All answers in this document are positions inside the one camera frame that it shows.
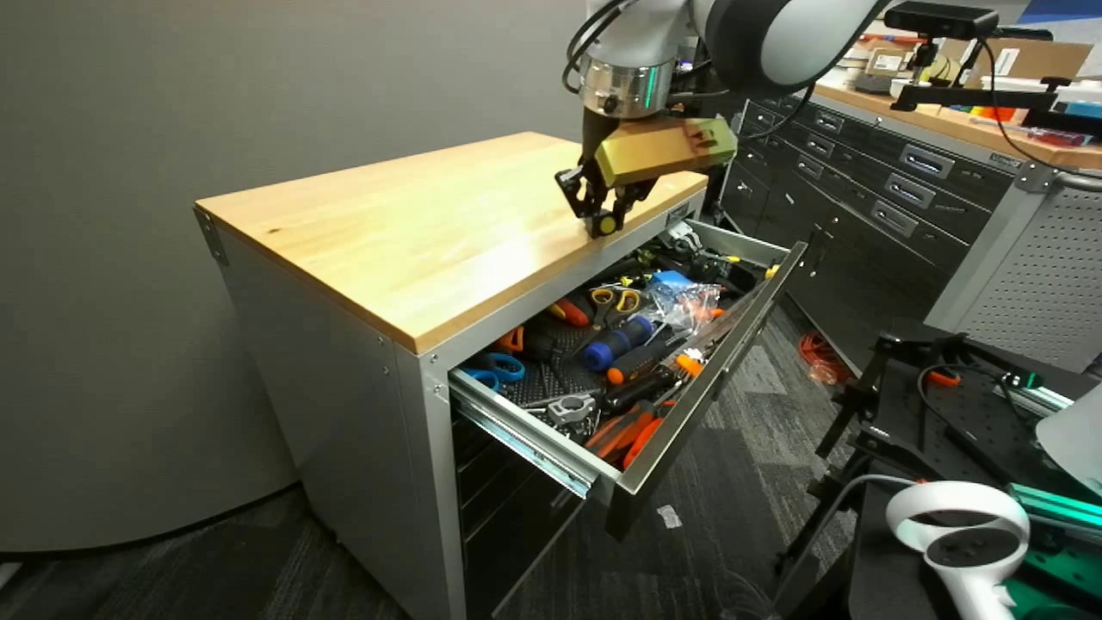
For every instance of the silver tool cabinet drawer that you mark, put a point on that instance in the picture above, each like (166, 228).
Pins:
(738, 333)

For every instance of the black stubby screwdriver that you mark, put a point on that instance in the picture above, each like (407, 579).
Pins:
(603, 226)

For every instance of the brown cardboard box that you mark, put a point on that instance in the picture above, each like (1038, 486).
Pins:
(1038, 61)

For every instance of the silver spring clamp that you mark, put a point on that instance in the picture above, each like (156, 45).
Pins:
(564, 408)

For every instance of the white VR controller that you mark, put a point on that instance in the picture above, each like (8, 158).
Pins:
(974, 597)

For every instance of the white paper scrap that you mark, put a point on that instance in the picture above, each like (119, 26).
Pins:
(668, 518)

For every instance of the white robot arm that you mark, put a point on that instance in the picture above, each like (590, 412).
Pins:
(757, 36)

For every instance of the silver tool cabinet wooden top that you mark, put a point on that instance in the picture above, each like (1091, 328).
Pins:
(379, 228)

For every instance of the grey rounded partition board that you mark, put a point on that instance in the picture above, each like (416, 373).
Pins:
(113, 228)

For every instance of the black stereo camera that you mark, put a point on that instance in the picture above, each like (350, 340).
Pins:
(941, 19)

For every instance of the blue plastic packet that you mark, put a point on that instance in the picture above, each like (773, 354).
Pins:
(673, 287)

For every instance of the black workbench drawer cabinet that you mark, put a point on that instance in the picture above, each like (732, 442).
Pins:
(873, 228)

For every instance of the black tripod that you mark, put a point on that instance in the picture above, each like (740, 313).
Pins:
(855, 401)

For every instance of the teal plastic object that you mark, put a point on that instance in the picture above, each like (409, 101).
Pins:
(1060, 554)

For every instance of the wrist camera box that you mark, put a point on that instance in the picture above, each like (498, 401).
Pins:
(664, 146)

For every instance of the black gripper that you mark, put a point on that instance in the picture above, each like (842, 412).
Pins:
(590, 143)

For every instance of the grey perforated metal panel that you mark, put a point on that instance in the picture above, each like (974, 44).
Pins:
(1019, 277)

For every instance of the orange hand tool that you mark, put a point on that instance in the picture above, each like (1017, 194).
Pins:
(816, 361)

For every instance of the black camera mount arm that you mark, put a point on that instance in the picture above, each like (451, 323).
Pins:
(974, 97)

